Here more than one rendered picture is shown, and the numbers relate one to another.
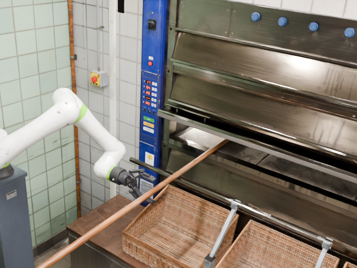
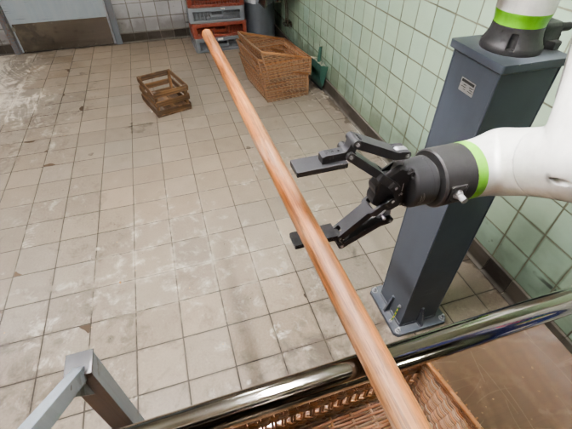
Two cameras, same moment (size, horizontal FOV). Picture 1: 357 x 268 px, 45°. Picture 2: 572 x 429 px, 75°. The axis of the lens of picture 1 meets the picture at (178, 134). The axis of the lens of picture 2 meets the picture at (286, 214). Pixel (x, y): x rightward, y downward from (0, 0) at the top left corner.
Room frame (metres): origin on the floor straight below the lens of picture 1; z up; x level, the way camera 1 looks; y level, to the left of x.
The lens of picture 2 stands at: (2.12, -0.20, 1.54)
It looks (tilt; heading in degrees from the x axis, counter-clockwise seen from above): 43 degrees down; 129
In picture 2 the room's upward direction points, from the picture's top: straight up
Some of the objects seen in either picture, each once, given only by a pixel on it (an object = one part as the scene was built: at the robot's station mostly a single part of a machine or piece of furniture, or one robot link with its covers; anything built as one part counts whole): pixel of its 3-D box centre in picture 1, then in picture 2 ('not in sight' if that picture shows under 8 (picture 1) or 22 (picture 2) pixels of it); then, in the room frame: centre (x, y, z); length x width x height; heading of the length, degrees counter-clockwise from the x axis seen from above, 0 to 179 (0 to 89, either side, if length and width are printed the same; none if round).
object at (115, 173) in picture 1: (119, 175); (442, 177); (2.02, 0.31, 1.19); 0.12 x 0.06 x 0.09; 147
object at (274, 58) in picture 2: not in sight; (273, 53); (-0.09, 2.37, 0.32); 0.56 x 0.49 x 0.28; 154
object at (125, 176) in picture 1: (129, 180); (398, 185); (1.98, 0.25, 1.19); 0.09 x 0.07 x 0.08; 57
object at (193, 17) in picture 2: not in sight; (214, 9); (-1.34, 2.83, 0.38); 0.60 x 0.40 x 0.16; 54
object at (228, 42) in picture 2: not in sight; (219, 37); (-1.33, 2.84, 0.08); 0.60 x 0.40 x 0.16; 58
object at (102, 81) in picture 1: (99, 77); not in sight; (2.86, 0.58, 1.46); 0.10 x 0.07 x 0.10; 56
